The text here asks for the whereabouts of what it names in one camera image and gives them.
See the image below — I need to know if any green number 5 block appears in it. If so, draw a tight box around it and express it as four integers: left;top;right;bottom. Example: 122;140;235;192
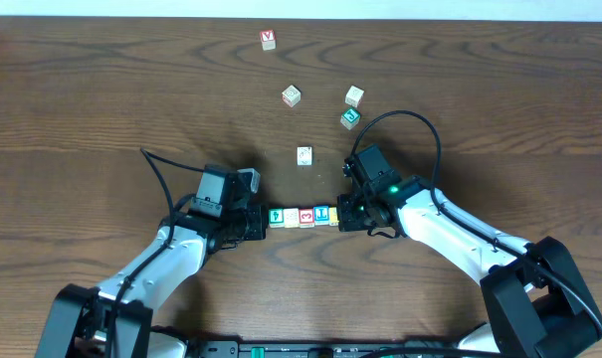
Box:
269;208;285;229

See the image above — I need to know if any yellow top wooden block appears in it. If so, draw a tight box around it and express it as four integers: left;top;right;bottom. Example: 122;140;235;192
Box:
328;207;339;227

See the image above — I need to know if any plain beige wooden block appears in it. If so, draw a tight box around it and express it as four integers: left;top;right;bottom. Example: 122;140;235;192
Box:
283;208;300;229

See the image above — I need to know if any blue letter I block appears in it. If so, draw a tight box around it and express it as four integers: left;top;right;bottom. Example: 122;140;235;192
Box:
313;206;329;226

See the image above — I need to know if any red number 3 block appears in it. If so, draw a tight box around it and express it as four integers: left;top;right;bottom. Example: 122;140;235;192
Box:
299;208;315;228

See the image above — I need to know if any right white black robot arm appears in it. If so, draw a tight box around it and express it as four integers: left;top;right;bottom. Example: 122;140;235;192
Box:
336;175;602;357

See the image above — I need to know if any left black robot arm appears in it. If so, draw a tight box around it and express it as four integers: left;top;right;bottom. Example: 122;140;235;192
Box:
36;166;268;357

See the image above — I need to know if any white airplane picture block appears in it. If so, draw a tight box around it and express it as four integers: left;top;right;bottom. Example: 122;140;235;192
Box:
297;146;312;166

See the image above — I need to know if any green J letter block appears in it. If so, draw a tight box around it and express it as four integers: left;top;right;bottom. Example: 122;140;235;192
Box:
340;107;361;130

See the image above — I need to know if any plain wooden picture block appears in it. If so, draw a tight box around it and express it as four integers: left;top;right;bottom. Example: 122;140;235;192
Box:
344;86;364;107

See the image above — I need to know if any red U side block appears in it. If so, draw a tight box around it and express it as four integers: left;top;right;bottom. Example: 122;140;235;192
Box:
282;85;301;107

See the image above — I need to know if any red V letter block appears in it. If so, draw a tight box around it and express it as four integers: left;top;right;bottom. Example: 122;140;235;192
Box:
259;30;277;51

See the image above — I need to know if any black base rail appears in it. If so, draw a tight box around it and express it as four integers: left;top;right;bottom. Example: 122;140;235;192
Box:
185;340;457;358

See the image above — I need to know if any right black cable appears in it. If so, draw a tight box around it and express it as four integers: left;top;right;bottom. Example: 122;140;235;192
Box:
349;109;602;358

